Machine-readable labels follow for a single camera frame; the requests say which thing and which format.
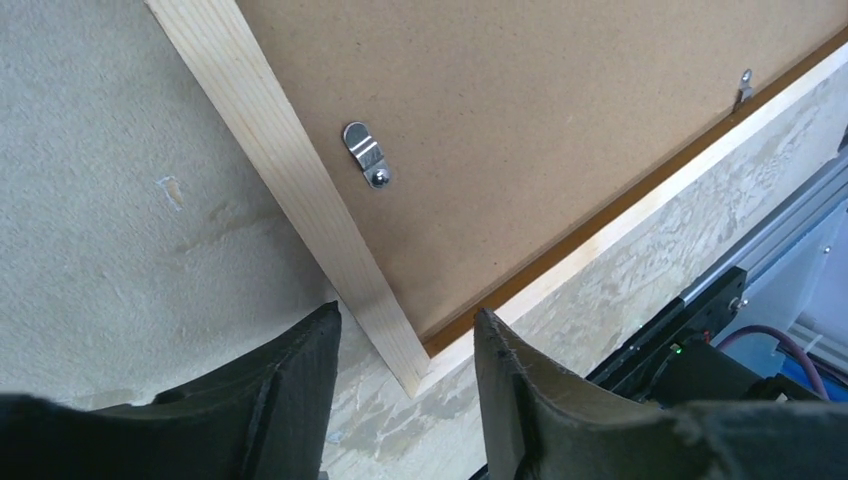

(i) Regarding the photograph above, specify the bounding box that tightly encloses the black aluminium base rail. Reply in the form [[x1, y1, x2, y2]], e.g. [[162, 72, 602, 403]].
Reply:
[[586, 266, 747, 401]]

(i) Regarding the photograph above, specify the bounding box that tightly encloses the wooden picture frame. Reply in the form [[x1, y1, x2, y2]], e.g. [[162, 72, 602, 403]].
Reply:
[[149, 1, 847, 396]]

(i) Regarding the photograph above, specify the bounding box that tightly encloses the silver right side rail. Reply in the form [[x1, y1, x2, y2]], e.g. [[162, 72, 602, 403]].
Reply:
[[679, 138, 847, 304]]

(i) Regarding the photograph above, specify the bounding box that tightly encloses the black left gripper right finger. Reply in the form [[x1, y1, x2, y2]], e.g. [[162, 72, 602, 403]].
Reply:
[[473, 309, 847, 479]]

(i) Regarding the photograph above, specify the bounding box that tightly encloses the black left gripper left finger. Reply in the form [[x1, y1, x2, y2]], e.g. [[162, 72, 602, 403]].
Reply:
[[1, 302, 342, 479]]

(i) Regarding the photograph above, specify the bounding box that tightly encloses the silver frame turn clip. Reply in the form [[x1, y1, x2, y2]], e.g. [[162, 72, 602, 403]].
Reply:
[[731, 68, 753, 113], [342, 121, 392, 189]]

